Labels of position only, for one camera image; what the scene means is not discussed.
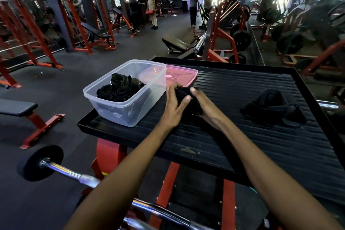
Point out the person's right hand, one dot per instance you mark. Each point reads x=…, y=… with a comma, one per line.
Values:
x=211, y=112

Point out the person's left hand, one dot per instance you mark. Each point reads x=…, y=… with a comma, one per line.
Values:
x=172, y=114

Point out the clear plastic container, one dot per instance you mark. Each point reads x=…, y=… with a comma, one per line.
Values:
x=124, y=115

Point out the person's left forearm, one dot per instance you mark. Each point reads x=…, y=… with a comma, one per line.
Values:
x=116, y=181

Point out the person's right forearm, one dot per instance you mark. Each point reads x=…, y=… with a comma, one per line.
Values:
x=275, y=178

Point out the pink plastic lid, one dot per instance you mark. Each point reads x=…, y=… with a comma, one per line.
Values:
x=186, y=74

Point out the chrome barbell sleeve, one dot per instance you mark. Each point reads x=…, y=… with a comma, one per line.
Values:
x=199, y=44

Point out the black low bench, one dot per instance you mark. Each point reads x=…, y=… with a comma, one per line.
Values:
x=175, y=42

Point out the red plate-loaded machine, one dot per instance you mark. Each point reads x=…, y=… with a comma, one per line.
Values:
x=215, y=35

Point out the black ribbed platform tray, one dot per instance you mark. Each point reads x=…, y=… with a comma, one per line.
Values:
x=283, y=143

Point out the black weight plate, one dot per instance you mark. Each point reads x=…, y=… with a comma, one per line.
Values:
x=242, y=40

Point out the chrome curl bar black plates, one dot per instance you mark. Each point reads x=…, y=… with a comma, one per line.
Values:
x=40, y=162
x=137, y=224

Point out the red power rack with bench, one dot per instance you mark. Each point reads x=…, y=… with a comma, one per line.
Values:
x=91, y=30

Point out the red incline bench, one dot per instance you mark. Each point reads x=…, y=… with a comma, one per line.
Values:
x=117, y=11

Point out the large wall mirror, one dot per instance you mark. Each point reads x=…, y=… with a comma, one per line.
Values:
x=310, y=22

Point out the red floor bench frame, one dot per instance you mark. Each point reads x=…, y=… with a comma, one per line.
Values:
x=16, y=107

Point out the red squat rack frame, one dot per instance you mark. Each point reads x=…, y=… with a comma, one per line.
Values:
x=29, y=27

